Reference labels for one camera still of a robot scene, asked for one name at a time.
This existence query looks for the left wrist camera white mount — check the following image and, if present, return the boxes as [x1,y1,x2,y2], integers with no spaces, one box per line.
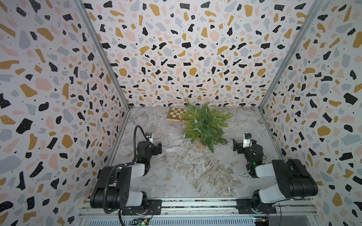
[145,132,153,144]

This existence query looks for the wooden chessboard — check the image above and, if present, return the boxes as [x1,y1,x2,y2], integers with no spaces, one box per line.
[166,107,187,122]

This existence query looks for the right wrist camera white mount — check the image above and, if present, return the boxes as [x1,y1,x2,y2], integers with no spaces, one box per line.
[243,132,252,148]

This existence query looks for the small green christmas tree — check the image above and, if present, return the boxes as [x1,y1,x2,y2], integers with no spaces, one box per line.
[181,101,233,153]

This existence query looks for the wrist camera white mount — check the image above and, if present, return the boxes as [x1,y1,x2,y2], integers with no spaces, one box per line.
[243,132,252,148]
[145,132,153,144]

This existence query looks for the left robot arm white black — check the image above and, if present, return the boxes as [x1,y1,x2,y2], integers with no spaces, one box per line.
[90,141,162,216]

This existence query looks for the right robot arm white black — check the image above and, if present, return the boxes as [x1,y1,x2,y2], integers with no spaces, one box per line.
[232,133,318,214]

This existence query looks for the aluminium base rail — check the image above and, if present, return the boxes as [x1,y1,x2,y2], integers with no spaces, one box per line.
[77,197,319,226]

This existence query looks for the burlap tree base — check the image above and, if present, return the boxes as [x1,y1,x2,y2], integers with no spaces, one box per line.
[195,139,206,150]

